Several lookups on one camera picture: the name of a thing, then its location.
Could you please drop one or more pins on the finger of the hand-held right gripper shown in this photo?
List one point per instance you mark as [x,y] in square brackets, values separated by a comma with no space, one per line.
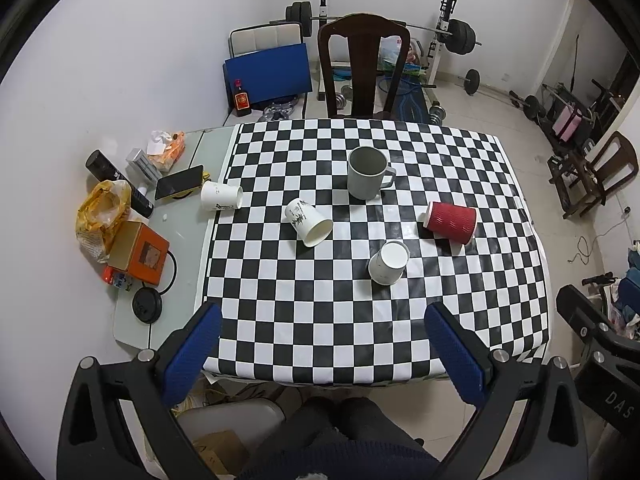
[580,310]

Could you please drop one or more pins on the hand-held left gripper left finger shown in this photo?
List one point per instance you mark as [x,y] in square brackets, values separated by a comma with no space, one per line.
[192,355]

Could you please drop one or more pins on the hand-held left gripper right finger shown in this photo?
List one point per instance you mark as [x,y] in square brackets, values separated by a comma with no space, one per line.
[457,355]

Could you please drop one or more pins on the plain white paper cup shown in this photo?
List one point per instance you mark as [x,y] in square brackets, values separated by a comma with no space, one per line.
[387,262]

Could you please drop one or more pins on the red ribbed paper cup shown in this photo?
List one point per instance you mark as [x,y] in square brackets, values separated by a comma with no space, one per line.
[448,221]

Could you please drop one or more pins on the white paper cup black print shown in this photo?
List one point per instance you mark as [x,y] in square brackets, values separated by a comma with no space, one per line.
[220,196]

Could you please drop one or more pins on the white bamboo print paper cup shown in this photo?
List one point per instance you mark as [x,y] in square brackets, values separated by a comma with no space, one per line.
[306,220]

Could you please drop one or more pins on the pile of clothes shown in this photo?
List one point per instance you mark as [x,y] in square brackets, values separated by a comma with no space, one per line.
[627,290]

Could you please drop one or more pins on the grey stool seat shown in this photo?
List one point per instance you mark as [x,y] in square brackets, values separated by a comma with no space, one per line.
[227,417]

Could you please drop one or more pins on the cardboard box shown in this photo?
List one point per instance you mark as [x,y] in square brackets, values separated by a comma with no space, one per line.
[220,452]

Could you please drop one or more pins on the small orange blue packet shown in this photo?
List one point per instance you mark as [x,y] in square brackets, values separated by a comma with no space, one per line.
[116,277]

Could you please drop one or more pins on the orange square box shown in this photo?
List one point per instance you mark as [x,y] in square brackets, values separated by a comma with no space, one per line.
[137,252]

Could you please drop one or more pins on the black white checkered tablecloth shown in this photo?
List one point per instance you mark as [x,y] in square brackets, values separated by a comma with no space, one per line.
[370,260]

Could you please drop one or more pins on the brown wooden armchair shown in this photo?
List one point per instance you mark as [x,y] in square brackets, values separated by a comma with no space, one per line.
[595,172]

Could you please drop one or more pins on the person's legs dark pants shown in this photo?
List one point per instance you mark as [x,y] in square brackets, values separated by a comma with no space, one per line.
[345,440]

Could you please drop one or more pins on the black spray can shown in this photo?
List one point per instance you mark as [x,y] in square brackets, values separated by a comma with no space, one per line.
[140,202]

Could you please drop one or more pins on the yellow plastic bag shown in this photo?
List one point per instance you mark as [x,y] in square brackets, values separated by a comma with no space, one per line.
[97,215]

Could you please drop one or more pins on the black smartphone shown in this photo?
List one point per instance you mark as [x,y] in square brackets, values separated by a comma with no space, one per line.
[178,182]

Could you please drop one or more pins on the pink bag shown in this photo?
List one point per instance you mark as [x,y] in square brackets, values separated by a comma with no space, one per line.
[567,125]

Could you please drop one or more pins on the silver metal box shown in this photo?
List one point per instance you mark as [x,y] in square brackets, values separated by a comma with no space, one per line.
[141,165]

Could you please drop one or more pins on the grey mug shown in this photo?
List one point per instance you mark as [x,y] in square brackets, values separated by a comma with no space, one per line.
[369,173]

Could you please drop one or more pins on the orange tissue pack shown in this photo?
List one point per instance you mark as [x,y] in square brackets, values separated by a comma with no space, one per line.
[167,154]

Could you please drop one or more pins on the black cylinder bottle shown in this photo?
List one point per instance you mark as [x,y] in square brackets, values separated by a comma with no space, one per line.
[102,165]

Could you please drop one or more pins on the chrome dumbbell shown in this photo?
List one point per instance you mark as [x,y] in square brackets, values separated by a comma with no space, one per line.
[436,113]
[343,100]

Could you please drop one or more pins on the short barbell black plates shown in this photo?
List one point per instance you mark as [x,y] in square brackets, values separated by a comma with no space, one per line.
[471,80]

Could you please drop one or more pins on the blue exercise mat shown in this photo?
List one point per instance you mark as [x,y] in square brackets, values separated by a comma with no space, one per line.
[411,105]

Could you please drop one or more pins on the dark bottle red cap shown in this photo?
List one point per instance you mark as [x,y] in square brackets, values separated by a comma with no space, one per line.
[241,97]

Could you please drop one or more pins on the blue board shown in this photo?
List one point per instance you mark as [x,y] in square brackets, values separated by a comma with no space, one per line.
[267,74]

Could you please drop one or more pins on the long barbell black plates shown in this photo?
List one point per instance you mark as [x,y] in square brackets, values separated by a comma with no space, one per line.
[462,36]

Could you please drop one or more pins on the white barbell rack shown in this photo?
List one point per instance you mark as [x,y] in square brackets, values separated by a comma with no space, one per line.
[442,40]

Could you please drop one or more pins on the dark wooden chair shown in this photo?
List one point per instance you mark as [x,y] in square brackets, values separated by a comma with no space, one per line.
[362,60]

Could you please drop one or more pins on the clear plastic bag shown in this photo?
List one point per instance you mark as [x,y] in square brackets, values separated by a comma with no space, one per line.
[394,51]

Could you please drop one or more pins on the beige padded chair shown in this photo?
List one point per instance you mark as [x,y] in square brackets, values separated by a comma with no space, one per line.
[265,39]

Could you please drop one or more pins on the black folded exercise frame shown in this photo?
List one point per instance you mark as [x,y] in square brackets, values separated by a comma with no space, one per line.
[580,102]

